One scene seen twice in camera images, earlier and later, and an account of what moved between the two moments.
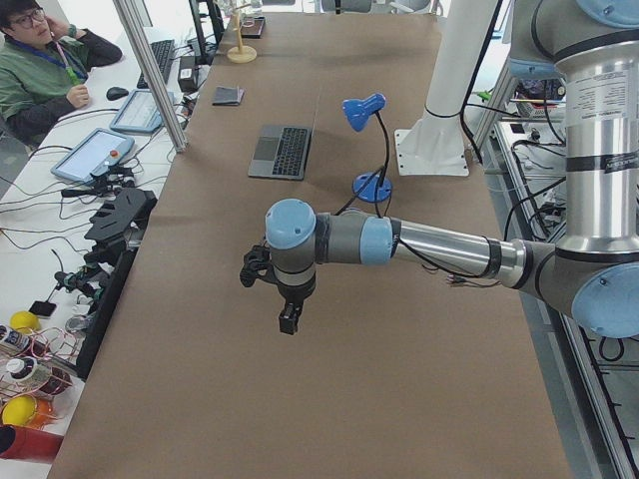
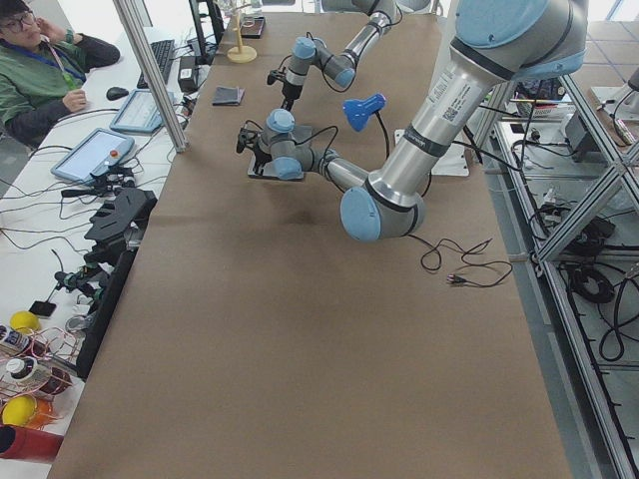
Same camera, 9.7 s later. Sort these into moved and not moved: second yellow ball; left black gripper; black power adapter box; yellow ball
Moved: left black gripper
Not moved: second yellow ball; yellow ball; black power adapter box
